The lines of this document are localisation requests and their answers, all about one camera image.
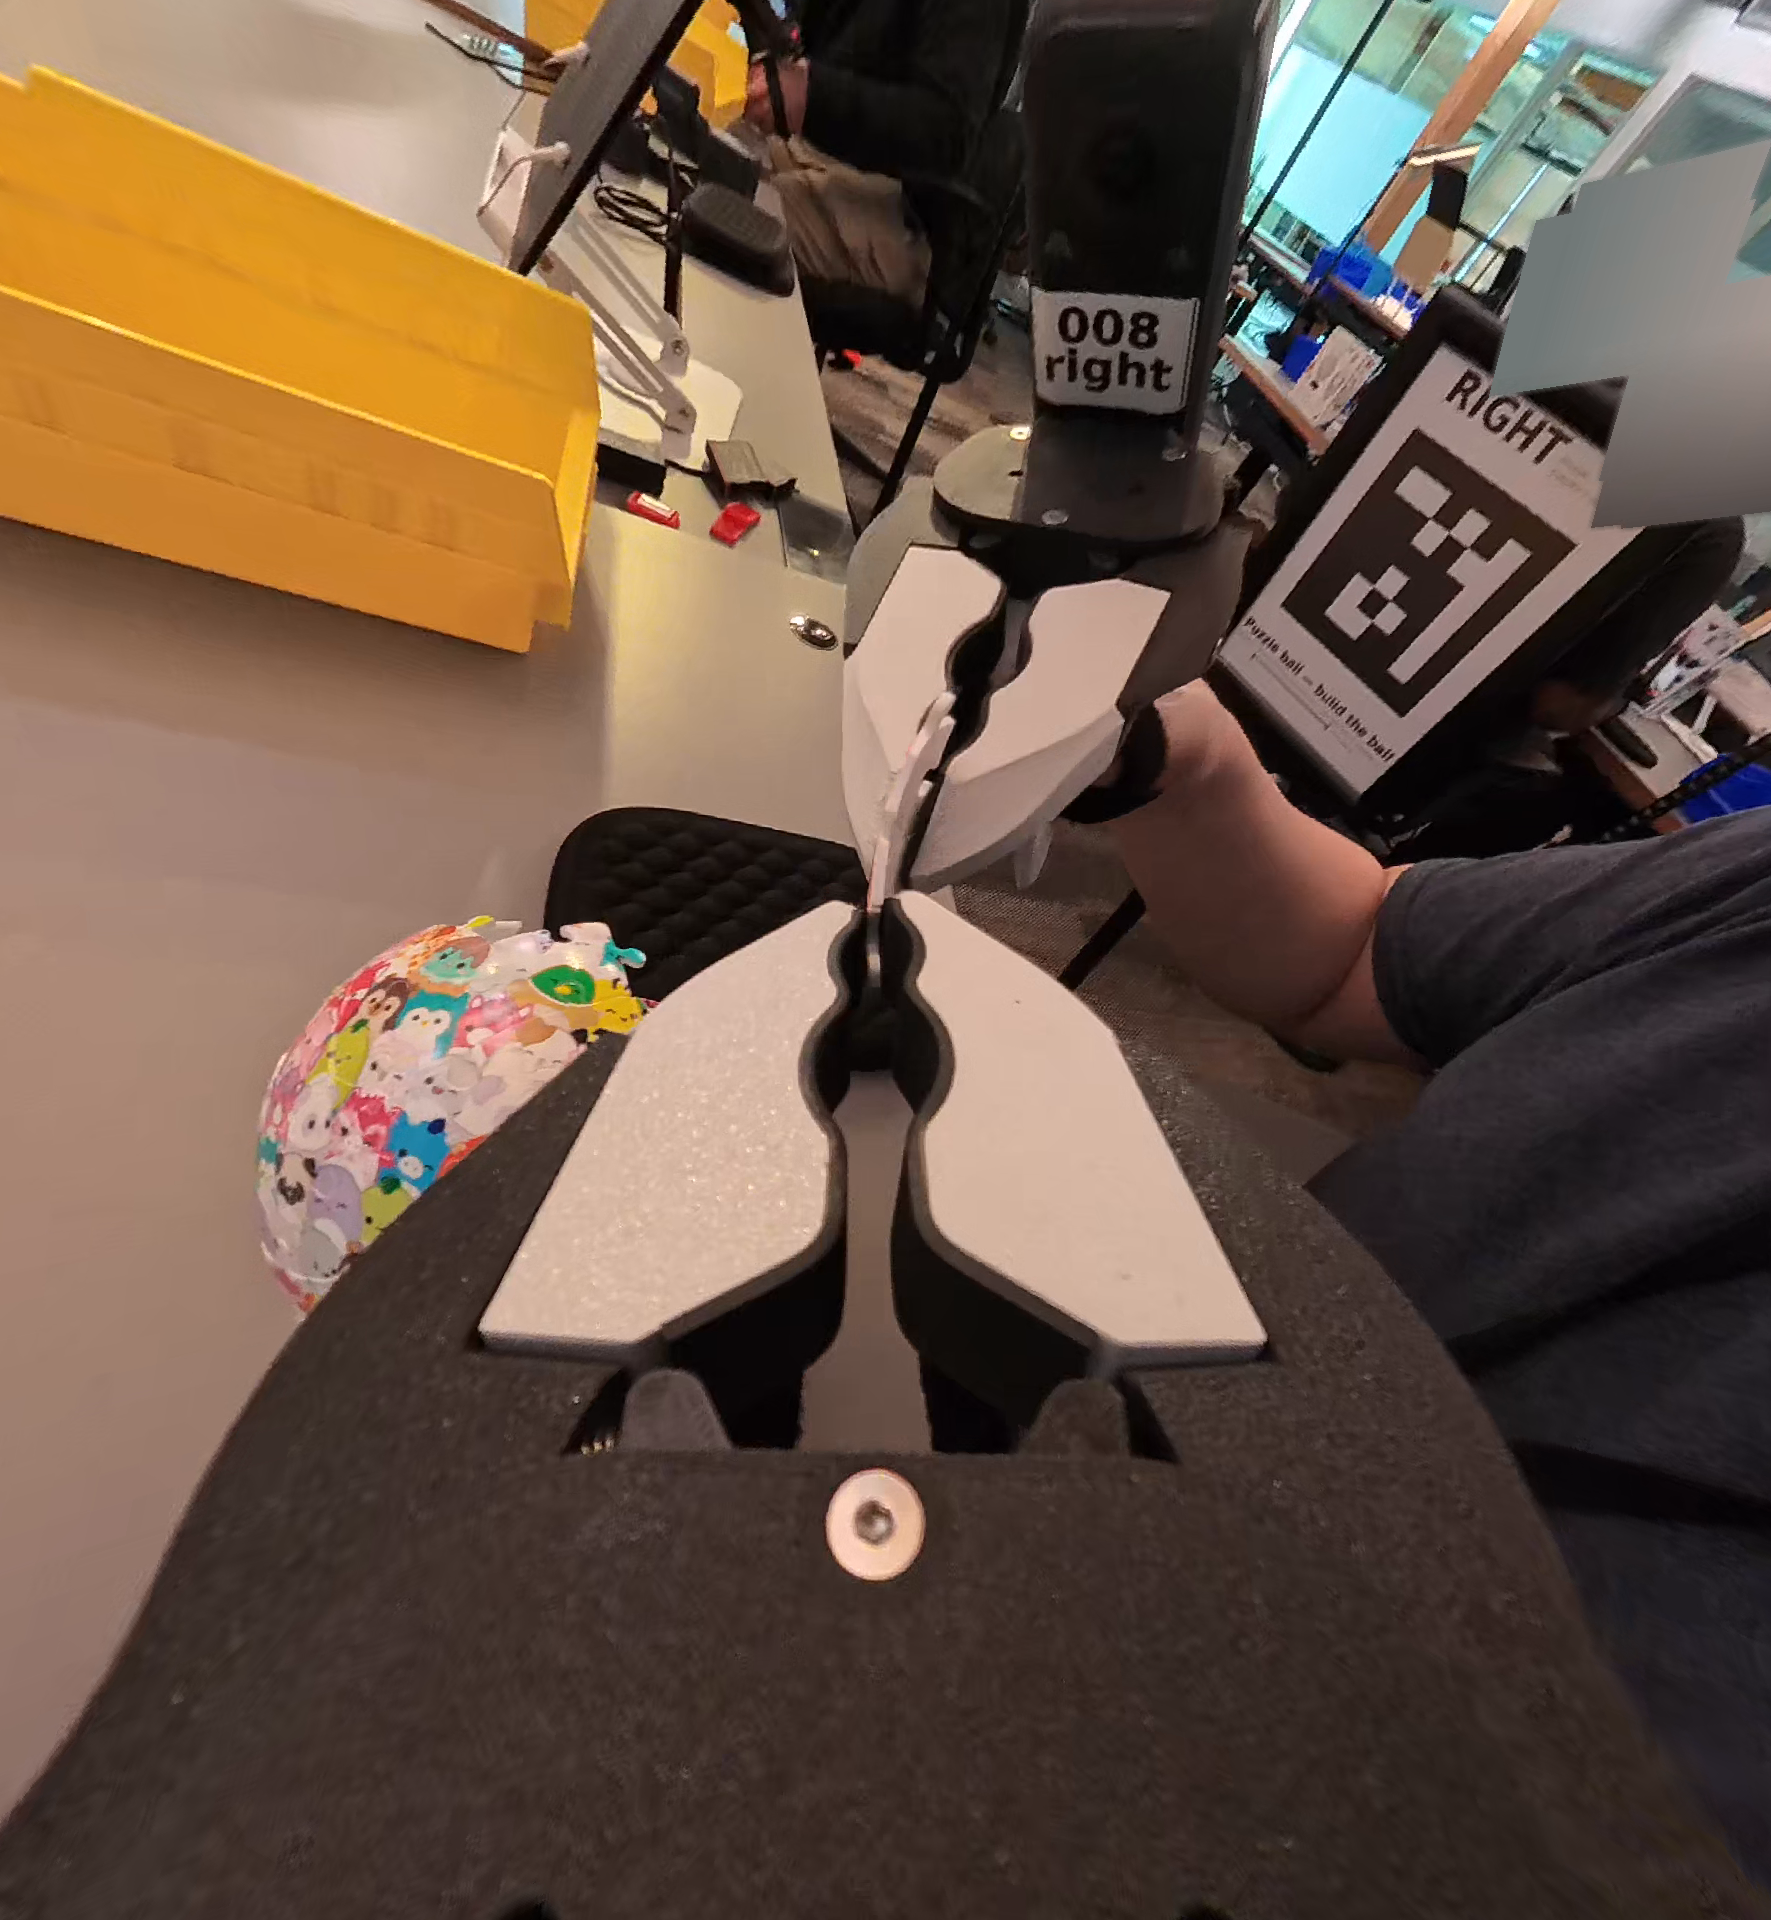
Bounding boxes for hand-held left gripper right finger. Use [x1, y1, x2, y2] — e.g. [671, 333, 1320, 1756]
[885, 893, 1273, 1372]

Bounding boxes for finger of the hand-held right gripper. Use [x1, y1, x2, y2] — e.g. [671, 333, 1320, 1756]
[908, 577, 1175, 897]
[842, 538, 1010, 901]

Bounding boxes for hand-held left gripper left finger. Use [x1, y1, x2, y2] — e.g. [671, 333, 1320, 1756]
[478, 900, 889, 1371]

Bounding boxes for white puzzle piece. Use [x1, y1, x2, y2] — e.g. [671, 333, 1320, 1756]
[869, 680, 967, 909]

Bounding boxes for colourful cartoon puzzle ball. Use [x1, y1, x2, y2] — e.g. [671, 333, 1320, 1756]
[259, 918, 654, 1318]

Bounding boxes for person's right forearm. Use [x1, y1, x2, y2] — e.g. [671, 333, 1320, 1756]
[1116, 720, 1428, 1073]

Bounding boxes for person's right hand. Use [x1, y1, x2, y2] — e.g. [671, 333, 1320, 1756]
[1116, 676, 1259, 828]

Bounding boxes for black quilted wrist rest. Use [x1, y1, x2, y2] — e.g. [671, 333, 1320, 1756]
[545, 808, 865, 998]

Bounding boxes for printed marker sign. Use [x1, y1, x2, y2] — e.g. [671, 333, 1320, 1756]
[1217, 291, 1651, 803]

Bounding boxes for white monitor stand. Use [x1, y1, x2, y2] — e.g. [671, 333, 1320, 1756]
[539, 225, 745, 467]

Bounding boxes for black oval pad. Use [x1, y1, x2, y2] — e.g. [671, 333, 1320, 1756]
[676, 178, 800, 296]

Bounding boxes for person's dark blue shirt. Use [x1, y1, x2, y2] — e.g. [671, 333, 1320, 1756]
[1306, 801, 1771, 1516]

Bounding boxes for black flat monitor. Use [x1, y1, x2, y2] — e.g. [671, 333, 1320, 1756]
[501, 0, 707, 278]

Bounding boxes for yellow plastic bin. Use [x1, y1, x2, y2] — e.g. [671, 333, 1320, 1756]
[0, 21, 604, 654]

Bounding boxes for person's dark trousers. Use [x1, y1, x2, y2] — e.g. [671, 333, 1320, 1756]
[1471, 1440, 1771, 1920]

